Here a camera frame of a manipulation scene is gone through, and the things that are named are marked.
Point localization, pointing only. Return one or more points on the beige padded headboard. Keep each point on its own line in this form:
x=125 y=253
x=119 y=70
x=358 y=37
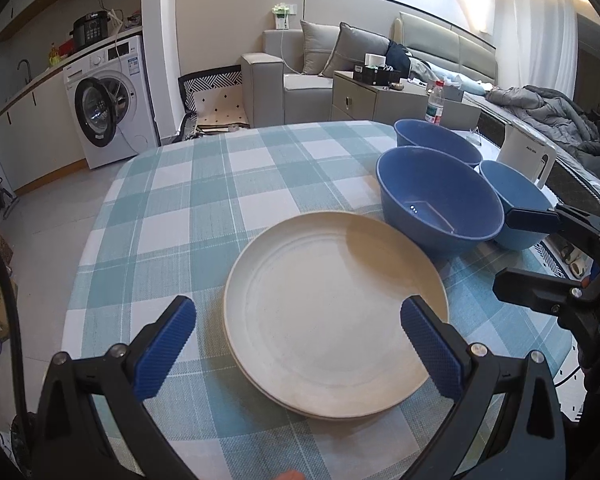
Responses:
x=445 y=45

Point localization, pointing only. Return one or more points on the yellow oil bottle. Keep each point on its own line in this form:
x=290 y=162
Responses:
x=55 y=57

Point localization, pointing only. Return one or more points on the white curtain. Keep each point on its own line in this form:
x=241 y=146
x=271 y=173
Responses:
x=540 y=35

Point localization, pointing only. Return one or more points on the cream ceramic plate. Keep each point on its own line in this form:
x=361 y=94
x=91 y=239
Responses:
x=330 y=310
x=330 y=417

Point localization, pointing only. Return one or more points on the teal white checked tablecloth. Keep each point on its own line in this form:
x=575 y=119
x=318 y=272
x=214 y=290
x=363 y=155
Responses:
x=180 y=200

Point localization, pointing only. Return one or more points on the white kitchen counter cabinet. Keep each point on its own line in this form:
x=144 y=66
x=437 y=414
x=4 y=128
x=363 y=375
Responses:
x=35 y=135

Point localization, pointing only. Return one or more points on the red container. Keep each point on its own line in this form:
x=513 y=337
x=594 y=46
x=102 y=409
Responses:
x=67 y=49

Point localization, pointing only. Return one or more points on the black organizer tray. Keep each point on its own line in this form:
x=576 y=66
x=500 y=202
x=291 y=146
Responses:
x=375 y=77

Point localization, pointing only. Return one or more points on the white electric kettle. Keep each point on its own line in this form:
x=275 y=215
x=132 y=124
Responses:
x=522 y=152

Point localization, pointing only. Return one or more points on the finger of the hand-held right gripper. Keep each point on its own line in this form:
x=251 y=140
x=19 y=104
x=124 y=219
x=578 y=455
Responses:
x=530 y=290
x=530 y=220

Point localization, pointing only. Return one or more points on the white marble side table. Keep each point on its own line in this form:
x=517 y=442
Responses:
x=490 y=147

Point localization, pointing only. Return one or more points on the white washing machine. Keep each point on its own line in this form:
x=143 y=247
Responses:
x=135 y=110

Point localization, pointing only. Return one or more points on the cream dotted cushion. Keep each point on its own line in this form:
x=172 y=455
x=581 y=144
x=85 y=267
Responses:
x=220 y=105

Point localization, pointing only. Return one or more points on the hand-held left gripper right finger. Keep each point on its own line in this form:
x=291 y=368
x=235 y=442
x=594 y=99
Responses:
x=430 y=350

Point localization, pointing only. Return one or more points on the clear water bottle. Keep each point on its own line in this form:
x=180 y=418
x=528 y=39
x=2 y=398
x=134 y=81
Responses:
x=434 y=107

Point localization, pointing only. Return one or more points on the patterned floor rug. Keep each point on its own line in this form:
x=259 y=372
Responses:
x=547 y=255

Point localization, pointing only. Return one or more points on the black white patterned cushion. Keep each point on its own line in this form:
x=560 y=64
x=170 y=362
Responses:
x=215 y=79

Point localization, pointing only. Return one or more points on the person's left hand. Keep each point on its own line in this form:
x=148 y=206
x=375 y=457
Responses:
x=290 y=476

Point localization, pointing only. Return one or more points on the grey sofa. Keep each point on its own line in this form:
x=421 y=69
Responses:
x=265 y=90

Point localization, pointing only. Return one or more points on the white green wall holder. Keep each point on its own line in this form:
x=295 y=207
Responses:
x=281 y=20

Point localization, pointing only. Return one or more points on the grey cushion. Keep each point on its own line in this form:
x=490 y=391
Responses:
x=355 y=50
x=315 y=45

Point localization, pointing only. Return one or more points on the grey side cabinet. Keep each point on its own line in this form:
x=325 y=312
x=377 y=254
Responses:
x=360 y=102

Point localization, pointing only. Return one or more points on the grey blanket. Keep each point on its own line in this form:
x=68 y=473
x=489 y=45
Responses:
x=545 y=110

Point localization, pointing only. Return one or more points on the metal kitchen faucet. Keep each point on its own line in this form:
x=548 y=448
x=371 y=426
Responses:
x=28 y=71

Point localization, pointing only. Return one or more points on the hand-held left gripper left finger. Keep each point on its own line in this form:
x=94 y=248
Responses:
x=165 y=350

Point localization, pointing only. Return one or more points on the light blue bowl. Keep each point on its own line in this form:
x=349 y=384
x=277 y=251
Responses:
x=510 y=185

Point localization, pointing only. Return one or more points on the large blue bowl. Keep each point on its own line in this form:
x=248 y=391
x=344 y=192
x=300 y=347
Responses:
x=430 y=195

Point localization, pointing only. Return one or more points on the black pressure cooker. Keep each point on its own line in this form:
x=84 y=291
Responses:
x=92 y=32

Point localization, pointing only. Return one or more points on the clear acrylic stand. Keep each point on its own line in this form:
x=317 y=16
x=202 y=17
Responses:
x=475 y=137

